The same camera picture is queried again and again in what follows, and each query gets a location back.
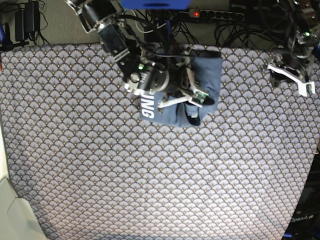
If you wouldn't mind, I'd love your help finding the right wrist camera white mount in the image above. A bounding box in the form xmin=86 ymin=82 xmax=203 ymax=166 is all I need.
xmin=157 ymin=47 xmax=209 ymax=111

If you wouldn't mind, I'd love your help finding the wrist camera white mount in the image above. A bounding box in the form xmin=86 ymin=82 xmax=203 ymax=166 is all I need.
xmin=266 ymin=57 xmax=316 ymax=97
xmin=157 ymin=47 xmax=209 ymax=111

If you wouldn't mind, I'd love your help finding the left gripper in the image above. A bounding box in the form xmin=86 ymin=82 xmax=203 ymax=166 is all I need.
xmin=269 ymin=47 xmax=318 ymax=88

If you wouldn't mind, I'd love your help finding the blue box overhead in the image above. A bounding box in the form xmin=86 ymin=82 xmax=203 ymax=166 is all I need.
xmin=120 ymin=0 xmax=191 ymax=10

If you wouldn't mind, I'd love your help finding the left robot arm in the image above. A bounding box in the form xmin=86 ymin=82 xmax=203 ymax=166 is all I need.
xmin=267 ymin=0 xmax=320 ymax=96

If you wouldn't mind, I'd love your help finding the black power strip red switch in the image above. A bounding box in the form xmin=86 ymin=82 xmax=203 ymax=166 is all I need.
xmin=188 ymin=9 xmax=245 ymax=22

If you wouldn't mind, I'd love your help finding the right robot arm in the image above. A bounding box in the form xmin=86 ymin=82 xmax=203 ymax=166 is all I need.
xmin=67 ymin=0 xmax=222 ymax=127

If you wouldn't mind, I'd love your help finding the black box under table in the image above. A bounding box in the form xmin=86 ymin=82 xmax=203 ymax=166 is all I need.
xmin=144 ymin=24 xmax=169 ymax=44

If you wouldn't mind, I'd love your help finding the white cable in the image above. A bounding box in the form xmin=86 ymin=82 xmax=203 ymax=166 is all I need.
xmin=134 ymin=14 xmax=168 ymax=34

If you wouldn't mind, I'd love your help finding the blue T-shirt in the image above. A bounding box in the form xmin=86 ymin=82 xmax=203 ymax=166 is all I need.
xmin=139 ymin=51 xmax=223 ymax=127

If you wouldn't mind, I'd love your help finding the black power adapter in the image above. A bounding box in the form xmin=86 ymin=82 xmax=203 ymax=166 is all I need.
xmin=14 ymin=0 xmax=41 ymax=42

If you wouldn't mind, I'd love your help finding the cream plastic furniture corner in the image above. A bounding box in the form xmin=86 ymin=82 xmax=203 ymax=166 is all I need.
xmin=0 ymin=124 xmax=48 ymax=240

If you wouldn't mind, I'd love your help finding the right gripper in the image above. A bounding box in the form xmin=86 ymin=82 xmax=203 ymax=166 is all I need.
xmin=122 ymin=62 xmax=216 ymax=126

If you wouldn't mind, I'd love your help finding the fan-patterned table cloth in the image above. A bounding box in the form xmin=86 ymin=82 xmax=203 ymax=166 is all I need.
xmin=0 ymin=44 xmax=320 ymax=240

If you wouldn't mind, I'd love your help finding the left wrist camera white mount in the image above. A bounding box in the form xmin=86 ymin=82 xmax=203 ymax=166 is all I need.
xmin=266 ymin=57 xmax=316 ymax=97

